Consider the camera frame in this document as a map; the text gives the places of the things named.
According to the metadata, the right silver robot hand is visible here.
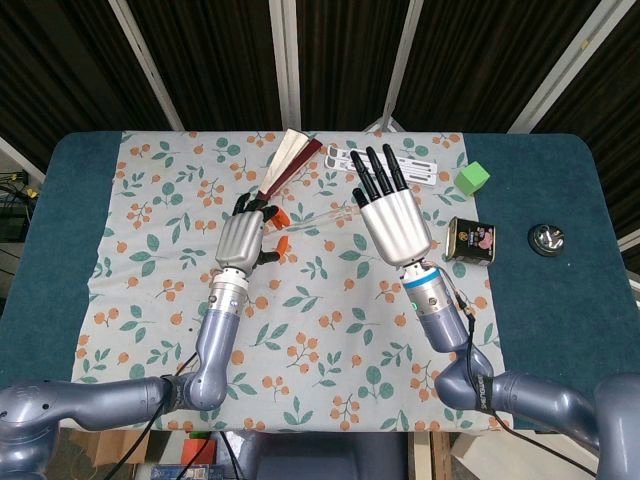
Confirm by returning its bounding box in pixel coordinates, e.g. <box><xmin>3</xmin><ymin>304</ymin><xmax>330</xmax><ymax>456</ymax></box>
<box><xmin>349</xmin><ymin>143</ymin><xmax>434</xmax><ymax>267</ymax></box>

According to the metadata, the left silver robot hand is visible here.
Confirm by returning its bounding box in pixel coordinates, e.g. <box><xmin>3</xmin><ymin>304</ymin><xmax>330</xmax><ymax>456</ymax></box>
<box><xmin>215</xmin><ymin>192</ymin><xmax>291</xmax><ymax>276</ymax></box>

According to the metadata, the clear glass tube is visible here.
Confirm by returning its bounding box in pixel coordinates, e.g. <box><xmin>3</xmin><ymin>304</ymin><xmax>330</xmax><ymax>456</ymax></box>
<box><xmin>264</xmin><ymin>202</ymin><xmax>359</xmax><ymax>235</ymax></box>

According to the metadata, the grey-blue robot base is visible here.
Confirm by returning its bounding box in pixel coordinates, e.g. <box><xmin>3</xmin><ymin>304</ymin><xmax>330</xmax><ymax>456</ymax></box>
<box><xmin>239</xmin><ymin>430</ymin><xmax>409</xmax><ymax>480</ymax></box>

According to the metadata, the black luncheon meat can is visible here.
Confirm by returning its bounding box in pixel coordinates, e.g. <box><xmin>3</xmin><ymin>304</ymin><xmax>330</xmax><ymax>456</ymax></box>
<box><xmin>443</xmin><ymin>216</ymin><xmax>499</xmax><ymax>264</ymax></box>

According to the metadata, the green cube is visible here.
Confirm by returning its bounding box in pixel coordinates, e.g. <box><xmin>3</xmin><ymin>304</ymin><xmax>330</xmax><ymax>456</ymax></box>
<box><xmin>453</xmin><ymin>160</ymin><xmax>491</xmax><ymax>196</ymax></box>

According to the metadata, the dark red folding fan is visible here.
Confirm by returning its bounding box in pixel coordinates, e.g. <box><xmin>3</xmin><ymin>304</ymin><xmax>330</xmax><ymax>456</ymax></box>
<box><xmin>249</xmin><ymin>128</ymin><xmax>324</xmax><ymax>201</ymax></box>

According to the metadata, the orange fruit print tablecloth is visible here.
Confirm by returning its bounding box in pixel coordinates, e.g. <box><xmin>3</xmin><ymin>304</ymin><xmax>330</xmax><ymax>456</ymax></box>
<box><xmin>69</xmin><ymin>130</ymin><xmax>516</xmax><ymax>434</ymax></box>

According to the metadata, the metal call bell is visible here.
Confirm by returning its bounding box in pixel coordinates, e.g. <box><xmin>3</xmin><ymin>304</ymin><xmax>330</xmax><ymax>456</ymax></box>
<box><xmin>528</xmin><ymin>223</ymin><xmax>567</xmax><ymax>256</ymax></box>

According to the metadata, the teal table cover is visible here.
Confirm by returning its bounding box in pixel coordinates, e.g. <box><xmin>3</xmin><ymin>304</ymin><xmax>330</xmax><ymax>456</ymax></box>
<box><xmin>0</xmin><ymin>130</ymin><xmax>640</xmax><ymax>434</ymax></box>

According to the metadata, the orange box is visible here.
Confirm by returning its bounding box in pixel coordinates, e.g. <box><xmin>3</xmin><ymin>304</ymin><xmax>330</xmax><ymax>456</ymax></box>
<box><xmin>180</xmin><ymin>432</ymin><xmax>217</xmax><ymax>466</ymax></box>

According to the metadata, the wooden board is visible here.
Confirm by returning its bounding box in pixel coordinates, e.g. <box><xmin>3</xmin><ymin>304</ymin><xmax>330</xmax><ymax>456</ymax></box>
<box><xmin>407</xmin><ymin>432</ymin><xmax>454</xmax><ymax>480</ymax></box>

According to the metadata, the blue printed box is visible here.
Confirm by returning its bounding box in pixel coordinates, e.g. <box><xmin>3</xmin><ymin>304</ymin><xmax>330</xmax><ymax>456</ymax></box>
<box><xmin>149</xmin><ymin>463</ymin><xmax>227</xmax><ymax>480</ymax></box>

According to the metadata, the brown cardboard box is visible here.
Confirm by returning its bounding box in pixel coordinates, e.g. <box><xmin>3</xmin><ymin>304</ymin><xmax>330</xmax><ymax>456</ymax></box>
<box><xmin>92</xmin><ymin>429</ymin><xmax>151</xmax><ymax>469</ymax></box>

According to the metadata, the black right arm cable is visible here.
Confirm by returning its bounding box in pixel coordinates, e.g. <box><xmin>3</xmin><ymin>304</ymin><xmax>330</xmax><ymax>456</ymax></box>
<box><xmin>452</xmin><ymin>289</ymin><xmax>601</xmax><ymax>479</ymax></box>

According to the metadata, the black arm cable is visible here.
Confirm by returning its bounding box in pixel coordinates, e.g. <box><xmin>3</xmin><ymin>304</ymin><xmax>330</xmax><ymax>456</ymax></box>
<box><xmin>112</xmin><ymin>349</ymin><xmax>199</xmax><ymax>480</ymax></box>
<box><xmin>452</xmin><ymin>289</ymin><xmax>601</xmax><ymax>479</ymax></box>

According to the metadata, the white frame post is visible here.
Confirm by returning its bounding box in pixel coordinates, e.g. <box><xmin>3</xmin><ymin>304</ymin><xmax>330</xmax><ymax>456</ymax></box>
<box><xmin>507</xmin><ymin>0</ymin><xmax>621</xmax><ymax>134</ymax></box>
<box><xmin>108</xmin><ymin>0</ymin><xmax>184</xmax><ymax>132</ymax></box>
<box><xmin>268</xmin><ymin>0</ymin><xmax>303</xmax><ymax>132</ymax></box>
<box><xmin>369</xmin><ymin>0</ymin><xmax>426</xmax><ymax>132</ymax></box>

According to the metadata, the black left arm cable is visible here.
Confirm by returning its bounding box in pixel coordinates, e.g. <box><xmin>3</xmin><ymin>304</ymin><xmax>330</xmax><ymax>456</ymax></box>
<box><xmin>112</xmin><ymin>349</ymin><xmax>199</xmax><ymax>480</ymax></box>

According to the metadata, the black equipment with cables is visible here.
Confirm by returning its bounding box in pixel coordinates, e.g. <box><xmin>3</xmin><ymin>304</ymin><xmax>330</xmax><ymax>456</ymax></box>
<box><xmin>0</xmin><ymin>169</ymin><xmax>44</xmax><ymax>241</ymax></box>

